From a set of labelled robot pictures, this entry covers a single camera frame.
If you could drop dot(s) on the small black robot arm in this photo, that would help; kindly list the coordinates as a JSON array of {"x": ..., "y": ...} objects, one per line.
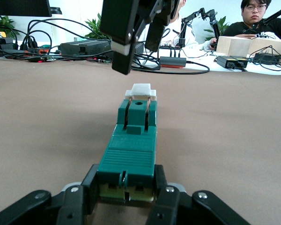
[
  {"x": 276, "y": 14},
  {"x": 215, "y": 28},
  {"x": 183, "y": 35}
]

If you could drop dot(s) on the green potted plant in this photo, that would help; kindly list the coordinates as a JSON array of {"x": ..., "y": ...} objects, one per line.
[
  {"x": 94, "y": 25},
  {"x": 4, "y": 24},
  {"x": 221, "y": 23}
]

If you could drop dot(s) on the black adapter yellow label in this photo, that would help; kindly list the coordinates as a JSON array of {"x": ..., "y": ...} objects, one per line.
[{"x": 230, "y": 62}]

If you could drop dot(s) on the black hub red underside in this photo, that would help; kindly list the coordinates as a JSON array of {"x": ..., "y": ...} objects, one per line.
[{"x": 172, "y": 61}]

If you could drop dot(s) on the person with glasses black shirt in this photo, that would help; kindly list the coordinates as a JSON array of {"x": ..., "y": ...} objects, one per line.
[{"x": 255, "y": 14}]

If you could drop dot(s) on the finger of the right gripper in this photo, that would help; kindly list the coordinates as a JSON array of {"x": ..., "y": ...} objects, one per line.
[
  {"x": 155, "y": 35},
  {"x": 120, "y": 28}
]

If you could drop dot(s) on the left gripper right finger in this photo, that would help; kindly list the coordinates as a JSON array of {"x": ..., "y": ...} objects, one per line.
[{"x": 168, "y": 206}]

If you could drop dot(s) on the black power supply box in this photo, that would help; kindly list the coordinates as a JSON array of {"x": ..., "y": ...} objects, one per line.
[{"x": 84, "y": 48}]

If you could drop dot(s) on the person in white shirt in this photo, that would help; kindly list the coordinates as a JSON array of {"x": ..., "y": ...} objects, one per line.
[{"x": 192, "y": 32}]

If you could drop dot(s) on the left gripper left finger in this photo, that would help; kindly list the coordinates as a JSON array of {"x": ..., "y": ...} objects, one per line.
[{"x": 72, "y": 206}]

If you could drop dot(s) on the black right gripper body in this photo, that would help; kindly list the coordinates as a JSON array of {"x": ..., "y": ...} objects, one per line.
[{"x": 164, "y": 9}]

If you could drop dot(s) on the black monitor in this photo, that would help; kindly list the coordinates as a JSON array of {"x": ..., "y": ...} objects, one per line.
[{"x": 18, "y": 7}]

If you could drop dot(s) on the black power adapter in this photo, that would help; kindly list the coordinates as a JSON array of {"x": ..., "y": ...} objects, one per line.
[{"x": 268, "y": 58}]

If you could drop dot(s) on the green load switch white lever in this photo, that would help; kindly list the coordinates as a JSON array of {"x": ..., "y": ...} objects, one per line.
[{"x": 131, "y": 152}]

